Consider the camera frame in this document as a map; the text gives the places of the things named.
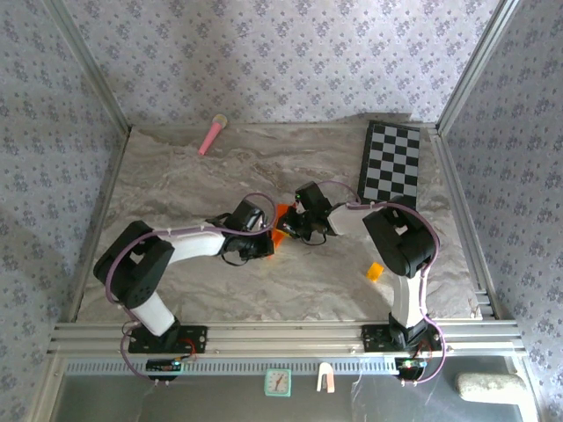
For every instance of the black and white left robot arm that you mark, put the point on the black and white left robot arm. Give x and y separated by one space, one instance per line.
136 268

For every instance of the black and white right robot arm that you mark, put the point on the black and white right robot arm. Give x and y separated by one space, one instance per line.
400 246

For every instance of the teal square clock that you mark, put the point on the teal square clock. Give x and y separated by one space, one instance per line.
277 382

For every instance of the orange plastic block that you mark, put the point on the orange plastic block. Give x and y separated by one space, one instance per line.
375 272

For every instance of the black and grey chessboard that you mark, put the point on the black and grey chessboard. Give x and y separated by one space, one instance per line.
391 154

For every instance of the pink toy microphone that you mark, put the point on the pink toy microphone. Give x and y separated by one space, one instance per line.
211 136

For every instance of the white plastic hook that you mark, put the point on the white plastic hook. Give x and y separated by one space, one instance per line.
325 367

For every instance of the grey metal shelf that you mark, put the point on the grey metal shelf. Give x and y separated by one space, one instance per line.
198 404

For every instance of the grey speckled stone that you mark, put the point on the grey speckled stone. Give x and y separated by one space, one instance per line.
490 387

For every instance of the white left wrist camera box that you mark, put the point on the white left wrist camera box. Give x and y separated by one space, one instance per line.
262 219

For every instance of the aluminium mounting rail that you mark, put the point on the aluminium mounting rail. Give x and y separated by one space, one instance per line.
281 336

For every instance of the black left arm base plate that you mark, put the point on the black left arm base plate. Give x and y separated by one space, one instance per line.
193 338

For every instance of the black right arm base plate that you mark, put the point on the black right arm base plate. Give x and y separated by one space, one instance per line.
374 338

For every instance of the aluminium side rail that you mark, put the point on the aluminium side rail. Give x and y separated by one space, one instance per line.
110 176
449 176

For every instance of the aluminium frame post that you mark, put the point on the aluminium frame post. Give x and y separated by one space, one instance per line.
472 66
96 74

